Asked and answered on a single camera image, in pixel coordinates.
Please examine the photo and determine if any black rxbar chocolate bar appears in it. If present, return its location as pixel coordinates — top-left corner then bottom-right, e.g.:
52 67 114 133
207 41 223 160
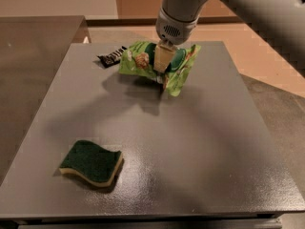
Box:
98 46 127 68

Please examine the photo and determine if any green and yellow sponge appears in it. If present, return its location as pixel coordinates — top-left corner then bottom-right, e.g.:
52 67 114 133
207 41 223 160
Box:
59 140 123 188

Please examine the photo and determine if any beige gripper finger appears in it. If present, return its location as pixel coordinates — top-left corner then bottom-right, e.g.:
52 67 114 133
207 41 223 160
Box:
153 40 177 73

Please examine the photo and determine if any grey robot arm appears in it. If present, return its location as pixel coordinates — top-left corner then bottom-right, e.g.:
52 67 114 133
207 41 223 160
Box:
155 0 305 73

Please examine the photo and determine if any green rice chip bag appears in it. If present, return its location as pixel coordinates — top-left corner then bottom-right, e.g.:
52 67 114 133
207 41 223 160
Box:
119 41 201 96

